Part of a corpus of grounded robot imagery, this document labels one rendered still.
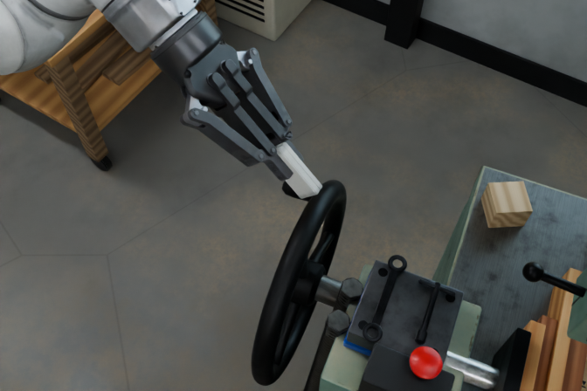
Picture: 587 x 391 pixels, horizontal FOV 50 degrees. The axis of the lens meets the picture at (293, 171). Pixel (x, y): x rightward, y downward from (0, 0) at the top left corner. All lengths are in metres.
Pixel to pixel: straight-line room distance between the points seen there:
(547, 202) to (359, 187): 1.09
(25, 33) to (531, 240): 0.64
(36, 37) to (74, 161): 1.36
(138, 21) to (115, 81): 1.33
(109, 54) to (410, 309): 1.56
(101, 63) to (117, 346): 0.85
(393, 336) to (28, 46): 0.48
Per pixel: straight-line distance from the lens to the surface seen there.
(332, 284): 0.84
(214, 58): 0.68
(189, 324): 1.73
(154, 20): 0.64
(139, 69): 2.01
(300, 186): 0.72
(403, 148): 2.01
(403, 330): 0.65
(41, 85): 2.05
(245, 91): 0.68
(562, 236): 0.86
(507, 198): 0.82
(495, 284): 0.80
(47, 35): 0.73
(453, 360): 0.69
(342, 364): 0.67
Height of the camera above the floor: 1.60
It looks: 56 degrees down
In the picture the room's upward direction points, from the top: straight up
